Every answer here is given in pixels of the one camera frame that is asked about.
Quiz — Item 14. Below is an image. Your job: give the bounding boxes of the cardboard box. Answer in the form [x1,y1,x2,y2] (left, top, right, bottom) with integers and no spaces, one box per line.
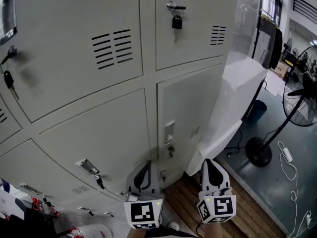
[273,60,292,81]

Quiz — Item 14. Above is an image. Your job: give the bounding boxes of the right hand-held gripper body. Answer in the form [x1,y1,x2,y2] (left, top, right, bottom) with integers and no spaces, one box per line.
[197,187,237,224]

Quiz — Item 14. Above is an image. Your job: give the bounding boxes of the wooden slat platform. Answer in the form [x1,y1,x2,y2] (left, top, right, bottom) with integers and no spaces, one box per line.
[161,157,282,238]

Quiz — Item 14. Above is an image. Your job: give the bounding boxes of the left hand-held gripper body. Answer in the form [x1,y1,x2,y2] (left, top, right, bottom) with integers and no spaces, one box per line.
[123,192,164,230]

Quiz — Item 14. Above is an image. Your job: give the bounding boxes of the dark teal bin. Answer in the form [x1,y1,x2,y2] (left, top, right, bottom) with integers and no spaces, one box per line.
[246,99,268,125]

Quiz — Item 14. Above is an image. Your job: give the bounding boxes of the grey metal locker cabinet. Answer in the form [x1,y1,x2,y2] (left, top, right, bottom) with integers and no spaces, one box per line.
[0,0,240,216]

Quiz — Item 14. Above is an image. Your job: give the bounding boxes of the person's dark trousers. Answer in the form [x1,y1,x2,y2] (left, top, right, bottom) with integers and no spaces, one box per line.
[144,224,199,238]

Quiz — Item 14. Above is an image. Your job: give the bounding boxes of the black standing fan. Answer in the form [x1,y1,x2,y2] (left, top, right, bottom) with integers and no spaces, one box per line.
[245,45,317,169]

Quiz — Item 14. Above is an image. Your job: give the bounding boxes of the white board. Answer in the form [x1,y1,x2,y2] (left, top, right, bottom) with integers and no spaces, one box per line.
[263,69,286,97]

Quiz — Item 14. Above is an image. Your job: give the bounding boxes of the black cable with plug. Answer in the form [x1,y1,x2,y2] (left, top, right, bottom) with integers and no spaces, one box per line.
[226,127,244,159]

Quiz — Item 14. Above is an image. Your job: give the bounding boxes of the white charger cable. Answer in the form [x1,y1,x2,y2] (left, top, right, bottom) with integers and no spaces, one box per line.
[277,140,313,238]

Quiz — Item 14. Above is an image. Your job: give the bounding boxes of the large white housing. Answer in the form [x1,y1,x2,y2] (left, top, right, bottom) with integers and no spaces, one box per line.
[185,50,270,178]

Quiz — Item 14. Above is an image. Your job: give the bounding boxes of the person's right forearm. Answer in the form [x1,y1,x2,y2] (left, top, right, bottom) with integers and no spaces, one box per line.
[202,222,225,238]

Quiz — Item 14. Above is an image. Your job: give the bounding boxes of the person's right white shoe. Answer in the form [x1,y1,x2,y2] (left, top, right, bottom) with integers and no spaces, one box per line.
[165,221,181,232]

